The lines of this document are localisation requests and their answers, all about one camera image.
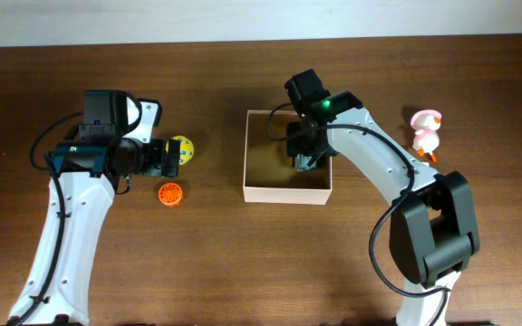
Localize orange lattice ball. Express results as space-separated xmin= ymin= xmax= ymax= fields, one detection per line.
xmin=158 ymin=182 xmax=183 ymax=207

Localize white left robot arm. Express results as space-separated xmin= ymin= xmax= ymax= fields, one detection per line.
xmin=7 ymin=90 xmax=180 ymax=325

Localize white duck toy pink hat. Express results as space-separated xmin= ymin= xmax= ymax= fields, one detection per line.
xmin=410 ymin=110 xmax=442 ymax=163

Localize pink open cardboard box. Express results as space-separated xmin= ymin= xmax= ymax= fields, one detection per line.
xmin=242 ymin=110 xmax=333 ymax=205

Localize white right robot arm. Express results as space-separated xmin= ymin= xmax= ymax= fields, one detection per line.
xmin=284 ymin=108 xmax=480 ymax=325

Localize yellow ball with blue letters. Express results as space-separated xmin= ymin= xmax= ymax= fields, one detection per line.
xmin=172 ymin=135 xmax=195 ymax=166

